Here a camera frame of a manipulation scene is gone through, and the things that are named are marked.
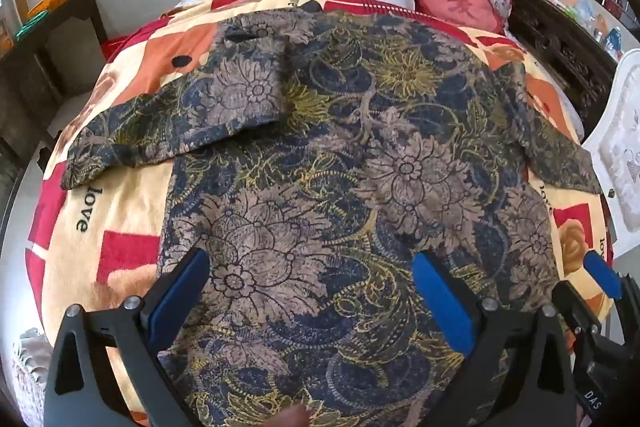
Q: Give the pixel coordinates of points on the pile of colourful packets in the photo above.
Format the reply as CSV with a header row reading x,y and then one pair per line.
x,y
585,7

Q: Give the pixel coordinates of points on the yellow flat package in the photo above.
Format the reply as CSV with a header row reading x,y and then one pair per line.
x,y
47,4

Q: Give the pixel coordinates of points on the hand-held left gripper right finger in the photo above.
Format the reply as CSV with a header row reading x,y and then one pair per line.
x,y
442,302

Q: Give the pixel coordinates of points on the dark carved wooden cabinet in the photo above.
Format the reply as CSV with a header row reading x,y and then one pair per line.
x,y
555,42

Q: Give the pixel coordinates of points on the green flat package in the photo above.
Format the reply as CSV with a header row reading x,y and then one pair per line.
x,y
31,28

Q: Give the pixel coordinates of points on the white lace cloth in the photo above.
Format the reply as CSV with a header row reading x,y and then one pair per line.
x,y
27,372

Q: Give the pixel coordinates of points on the red orange printed blanket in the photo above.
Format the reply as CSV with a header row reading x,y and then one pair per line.
x,y
120,217

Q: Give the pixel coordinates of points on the white padded chair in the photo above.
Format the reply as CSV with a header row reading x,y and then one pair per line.
x,y
620,147

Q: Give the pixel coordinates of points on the dark floral patterned shirt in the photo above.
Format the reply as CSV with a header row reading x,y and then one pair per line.
x,y
340,147

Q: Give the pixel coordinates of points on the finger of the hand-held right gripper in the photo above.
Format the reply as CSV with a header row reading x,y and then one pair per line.
x,y
575,312
602,274

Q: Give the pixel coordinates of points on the dark wooden side table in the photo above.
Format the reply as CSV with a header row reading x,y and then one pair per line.
x,y
50,72

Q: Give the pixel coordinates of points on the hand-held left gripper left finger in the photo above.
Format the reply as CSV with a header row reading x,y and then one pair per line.
x,y
182,287

